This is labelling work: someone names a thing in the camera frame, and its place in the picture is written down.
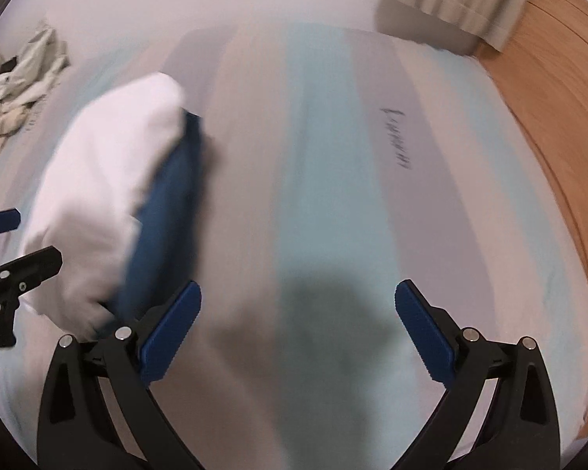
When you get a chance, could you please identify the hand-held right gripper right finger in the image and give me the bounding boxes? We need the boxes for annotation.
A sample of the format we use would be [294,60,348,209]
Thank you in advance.
[394,279,562,470]

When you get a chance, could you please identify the striped bed sheet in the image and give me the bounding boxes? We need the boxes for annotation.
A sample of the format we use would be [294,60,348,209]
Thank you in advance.
[0,22,588,470]

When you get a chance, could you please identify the pile of beige clothes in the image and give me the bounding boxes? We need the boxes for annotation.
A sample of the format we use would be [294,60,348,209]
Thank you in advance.
[0,27,72,165]

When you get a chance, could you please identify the white and blue hoodie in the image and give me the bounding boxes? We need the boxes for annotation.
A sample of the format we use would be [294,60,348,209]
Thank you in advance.
[17,71,205,341]

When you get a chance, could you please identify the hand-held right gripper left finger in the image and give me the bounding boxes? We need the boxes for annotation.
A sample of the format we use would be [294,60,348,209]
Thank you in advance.
[36,280,203,470]

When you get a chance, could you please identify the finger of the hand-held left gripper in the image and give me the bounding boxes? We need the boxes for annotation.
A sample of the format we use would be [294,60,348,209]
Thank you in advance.
[0,247,64,315]
[0,208,22,239]

